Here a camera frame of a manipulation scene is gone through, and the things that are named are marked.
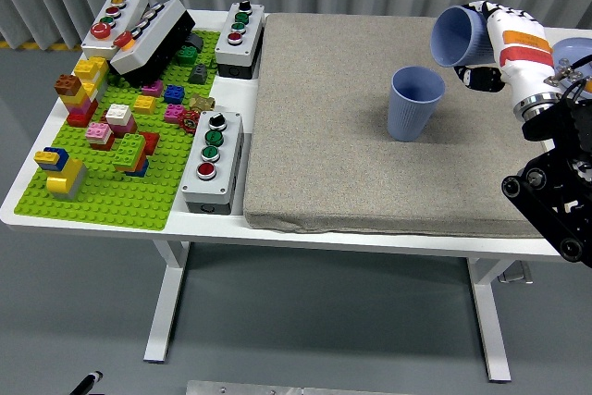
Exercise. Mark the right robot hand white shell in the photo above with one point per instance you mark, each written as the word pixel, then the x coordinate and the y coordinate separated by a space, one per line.
pixel 522 62

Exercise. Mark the blue yellow grey brick stack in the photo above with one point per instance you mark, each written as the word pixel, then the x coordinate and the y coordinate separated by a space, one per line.
pixel 65 177

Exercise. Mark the green brick baseplate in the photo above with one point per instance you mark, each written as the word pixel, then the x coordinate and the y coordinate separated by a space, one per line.
pixel 115 201

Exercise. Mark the green orange blue brick stack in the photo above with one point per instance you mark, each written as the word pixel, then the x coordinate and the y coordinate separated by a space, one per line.
pixel 129 150

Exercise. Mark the grey-brown cushion mat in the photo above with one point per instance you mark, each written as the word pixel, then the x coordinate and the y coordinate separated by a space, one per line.
pixel 333 136

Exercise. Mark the red toy brick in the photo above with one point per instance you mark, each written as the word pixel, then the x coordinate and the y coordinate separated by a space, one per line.
pixel 152 143

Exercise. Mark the grey three-button switch box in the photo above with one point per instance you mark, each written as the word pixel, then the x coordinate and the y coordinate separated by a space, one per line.
pixel 226 50

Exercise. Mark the grey metal plate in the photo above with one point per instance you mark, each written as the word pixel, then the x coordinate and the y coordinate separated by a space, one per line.
pixel 277 388

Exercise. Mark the blue plate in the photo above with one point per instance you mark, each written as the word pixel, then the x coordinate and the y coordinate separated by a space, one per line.
pixel 578 45

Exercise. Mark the blue toy brick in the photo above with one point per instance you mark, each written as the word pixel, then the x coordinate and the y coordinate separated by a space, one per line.
pixel 175 94

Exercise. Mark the brown yellow red brick tower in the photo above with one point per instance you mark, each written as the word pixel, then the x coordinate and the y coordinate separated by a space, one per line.
pixel 76 103

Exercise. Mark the long white black button box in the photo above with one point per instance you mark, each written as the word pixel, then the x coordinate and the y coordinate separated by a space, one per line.
pixel 152 39

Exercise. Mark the yellow toy brick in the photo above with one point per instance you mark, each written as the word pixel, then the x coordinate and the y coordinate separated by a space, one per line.
pixel 144 105

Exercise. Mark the yellow white brick stack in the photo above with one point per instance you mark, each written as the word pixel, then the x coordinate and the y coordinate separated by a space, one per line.
pixel 90 66

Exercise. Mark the dark green toy brick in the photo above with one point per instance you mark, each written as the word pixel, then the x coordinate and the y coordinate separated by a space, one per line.
pixel 187 56

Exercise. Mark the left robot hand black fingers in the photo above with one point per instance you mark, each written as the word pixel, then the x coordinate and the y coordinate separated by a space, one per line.
pixel 89 381

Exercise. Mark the white five-button control box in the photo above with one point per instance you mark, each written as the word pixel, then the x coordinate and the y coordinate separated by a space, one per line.
pixel 92 43

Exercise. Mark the grey four-button switch box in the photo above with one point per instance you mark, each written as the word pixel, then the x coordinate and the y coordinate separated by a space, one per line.
pixel 222 182

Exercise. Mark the magenta toy brick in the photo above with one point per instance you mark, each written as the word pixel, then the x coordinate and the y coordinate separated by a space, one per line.
pixel 152 89
pixel 173 113

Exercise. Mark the dark grey slope brick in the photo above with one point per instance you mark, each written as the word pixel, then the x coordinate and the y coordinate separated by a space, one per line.
pixel 195 42

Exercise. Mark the white table leg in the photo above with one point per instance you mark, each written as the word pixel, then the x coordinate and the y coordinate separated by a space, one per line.
pixel 162 312
pixel 490 330

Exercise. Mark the grey metal bracket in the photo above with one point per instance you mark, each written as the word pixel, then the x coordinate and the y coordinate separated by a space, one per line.
pixel 515 275

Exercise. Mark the pink white red brick stack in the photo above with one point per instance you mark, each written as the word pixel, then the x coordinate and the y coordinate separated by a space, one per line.
pixel 98 132

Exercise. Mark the blue ribbed plastic cup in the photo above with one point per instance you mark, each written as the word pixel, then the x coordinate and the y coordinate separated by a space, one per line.
pixel 455 36
pixel 409 122

